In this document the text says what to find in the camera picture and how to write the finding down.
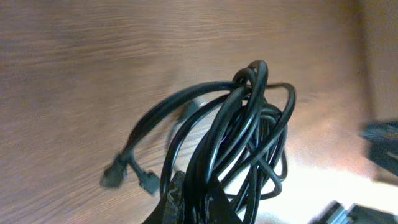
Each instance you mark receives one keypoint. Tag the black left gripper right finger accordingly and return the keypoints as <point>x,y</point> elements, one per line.
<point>215,207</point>

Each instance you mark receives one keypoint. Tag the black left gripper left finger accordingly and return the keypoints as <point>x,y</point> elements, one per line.
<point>170,209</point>

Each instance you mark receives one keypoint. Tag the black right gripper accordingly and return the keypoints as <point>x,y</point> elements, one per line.
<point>383,139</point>

